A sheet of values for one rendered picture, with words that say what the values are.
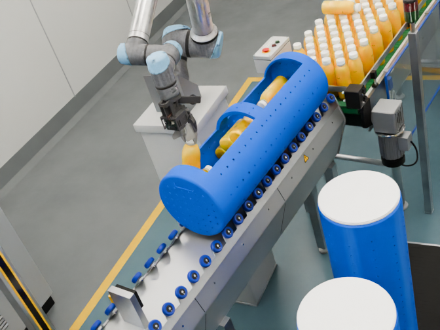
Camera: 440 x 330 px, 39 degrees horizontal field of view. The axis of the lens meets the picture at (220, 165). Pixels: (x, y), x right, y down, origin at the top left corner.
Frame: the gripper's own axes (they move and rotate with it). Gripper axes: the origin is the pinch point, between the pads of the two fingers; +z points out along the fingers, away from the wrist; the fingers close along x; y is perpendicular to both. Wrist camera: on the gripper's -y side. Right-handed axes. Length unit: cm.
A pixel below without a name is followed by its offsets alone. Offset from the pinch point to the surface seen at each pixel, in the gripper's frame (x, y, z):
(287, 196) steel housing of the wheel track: 19, -22, 42
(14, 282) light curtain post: -25, 73, 9
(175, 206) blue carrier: -2.3, 16.8, 19.1
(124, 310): 4, 59, 27
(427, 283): 60, -53, 112
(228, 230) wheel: 15.6, 13.2, 29.9
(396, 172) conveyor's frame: 24, -113, 100
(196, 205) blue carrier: 8.2, 16.8, 16.4
